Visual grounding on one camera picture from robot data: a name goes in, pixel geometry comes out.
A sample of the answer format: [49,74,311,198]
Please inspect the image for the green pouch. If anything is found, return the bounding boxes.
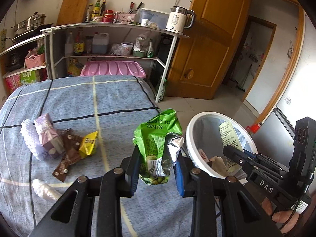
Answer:
[147,39,155,58]

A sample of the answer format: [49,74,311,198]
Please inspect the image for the blue checked blanket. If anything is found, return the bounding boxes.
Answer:
[0,75,223,237]

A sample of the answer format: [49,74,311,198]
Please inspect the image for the soy sauce bottle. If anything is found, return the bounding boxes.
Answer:
[73,28,85,56]

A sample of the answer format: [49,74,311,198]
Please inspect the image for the beige snack bag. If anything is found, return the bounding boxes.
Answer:
[219,120,244,173]

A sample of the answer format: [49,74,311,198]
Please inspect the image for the crumpled brown paper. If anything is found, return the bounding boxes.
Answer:
[209,156,229,176]

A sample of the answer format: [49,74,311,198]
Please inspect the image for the black induction cooker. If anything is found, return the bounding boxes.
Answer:
[12,23,53,42]

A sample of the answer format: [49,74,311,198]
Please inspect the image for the wooden door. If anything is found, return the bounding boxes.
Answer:
[164,0,253,100]

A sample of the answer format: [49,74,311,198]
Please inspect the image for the red plastic item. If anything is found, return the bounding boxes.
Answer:
[245,123,261,136]

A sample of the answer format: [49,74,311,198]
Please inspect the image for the yellow cooking oil bottle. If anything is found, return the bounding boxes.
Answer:
[67,57,84,77]

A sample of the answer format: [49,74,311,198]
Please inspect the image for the brown wrapper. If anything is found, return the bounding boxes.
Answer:
[52,128,84,182]

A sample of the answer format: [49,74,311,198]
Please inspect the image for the yellow wrapper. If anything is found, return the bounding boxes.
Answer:
[78,131,99,158]

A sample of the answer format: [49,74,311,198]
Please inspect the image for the white crumpled wrapper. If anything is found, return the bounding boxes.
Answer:
[32,178,61,201]

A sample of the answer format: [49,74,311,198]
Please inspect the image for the pink plastic basket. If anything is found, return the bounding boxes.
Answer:
[25,53,46,69]

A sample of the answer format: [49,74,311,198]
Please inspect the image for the small seasoning bottle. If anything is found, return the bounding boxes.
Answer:
[85,4,93,23]

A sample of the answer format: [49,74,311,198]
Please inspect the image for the yellow power strip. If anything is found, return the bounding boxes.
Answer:
[0,30,7,53]

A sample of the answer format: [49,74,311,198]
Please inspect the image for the green and red cartons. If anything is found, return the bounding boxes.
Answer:
[5,69,47,93]

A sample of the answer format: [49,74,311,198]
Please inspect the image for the grey refrigerator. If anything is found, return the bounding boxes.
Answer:
[252,104,316,198]

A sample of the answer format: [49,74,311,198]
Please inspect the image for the large white shelf rack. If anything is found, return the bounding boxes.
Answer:
[39,21,189,103]

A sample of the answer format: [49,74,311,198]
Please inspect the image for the white food bag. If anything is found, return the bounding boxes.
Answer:
[134,31,152,52]

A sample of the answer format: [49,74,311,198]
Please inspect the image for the steel steamer pot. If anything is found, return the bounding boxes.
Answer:
[11,11,47,36]

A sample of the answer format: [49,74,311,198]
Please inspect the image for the crumpled clear plastic bag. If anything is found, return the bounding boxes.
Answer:
[109,43,129,56]

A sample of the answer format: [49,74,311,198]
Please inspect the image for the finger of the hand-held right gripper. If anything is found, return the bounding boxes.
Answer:
[243,149,289,176]
[223,145,257,177]

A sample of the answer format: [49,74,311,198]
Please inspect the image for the green plastic bottle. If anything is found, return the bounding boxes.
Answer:
[156,79,168,102]

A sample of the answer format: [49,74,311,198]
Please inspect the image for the white jerrycan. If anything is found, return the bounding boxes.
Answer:
[92,32,110,54]

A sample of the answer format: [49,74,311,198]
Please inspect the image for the red jar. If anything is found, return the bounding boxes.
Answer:
[102,10,114,23]

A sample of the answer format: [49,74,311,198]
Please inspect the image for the clear storage box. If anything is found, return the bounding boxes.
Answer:
[139,7,171,30]

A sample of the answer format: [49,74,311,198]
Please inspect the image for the person's right hand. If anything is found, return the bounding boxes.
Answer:
[262,197,300,235]

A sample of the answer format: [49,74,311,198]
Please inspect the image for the white red-print wrapper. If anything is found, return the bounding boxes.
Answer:
[197,148,210,162]

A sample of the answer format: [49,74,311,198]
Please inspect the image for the green snack bag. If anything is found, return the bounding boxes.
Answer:
[133,109,185,185]

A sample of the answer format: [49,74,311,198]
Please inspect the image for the lavender drink carton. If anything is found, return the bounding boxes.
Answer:
[34,114,66,159]

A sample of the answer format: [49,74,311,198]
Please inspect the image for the white round trash bin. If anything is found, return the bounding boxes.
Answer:
[186,112,258,181]

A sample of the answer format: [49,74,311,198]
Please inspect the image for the white plastic tub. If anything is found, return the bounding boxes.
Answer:
[121,42,134,55]

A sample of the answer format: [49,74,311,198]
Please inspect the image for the white electric kettle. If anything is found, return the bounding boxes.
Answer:
[165,6,195,33]

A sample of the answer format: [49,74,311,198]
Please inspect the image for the wooden cutting board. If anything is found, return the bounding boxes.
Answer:
[56,0,94,26]

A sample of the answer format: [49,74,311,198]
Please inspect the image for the white foam fruit net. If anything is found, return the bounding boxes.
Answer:
[20,118,50,161]

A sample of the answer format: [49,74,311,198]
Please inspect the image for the translucent plastic bin liner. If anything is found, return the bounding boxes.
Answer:
[195,116,255,171]

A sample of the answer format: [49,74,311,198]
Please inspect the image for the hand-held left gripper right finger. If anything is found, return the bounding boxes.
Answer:
[174,149,282,237]

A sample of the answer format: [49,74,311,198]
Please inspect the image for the kitchen knives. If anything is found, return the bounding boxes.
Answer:
[128,2,144,14]

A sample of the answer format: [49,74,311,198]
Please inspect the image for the small white shelf rack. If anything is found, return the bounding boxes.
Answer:
[0,33,48,89]

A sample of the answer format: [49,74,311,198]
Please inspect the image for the pink utensil box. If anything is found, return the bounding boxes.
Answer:
[116,12,137,24]

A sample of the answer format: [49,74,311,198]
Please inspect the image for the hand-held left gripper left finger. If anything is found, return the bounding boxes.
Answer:
[30,144,141,237]

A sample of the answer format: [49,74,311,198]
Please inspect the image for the dark glass jar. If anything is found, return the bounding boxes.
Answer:
[85,36,93,55]

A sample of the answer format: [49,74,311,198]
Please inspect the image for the pink storage box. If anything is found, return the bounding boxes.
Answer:
[80,60,147,77]

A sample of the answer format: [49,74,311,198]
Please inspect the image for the clear plastic bottle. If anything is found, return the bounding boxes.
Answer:
[65,32,74,56]

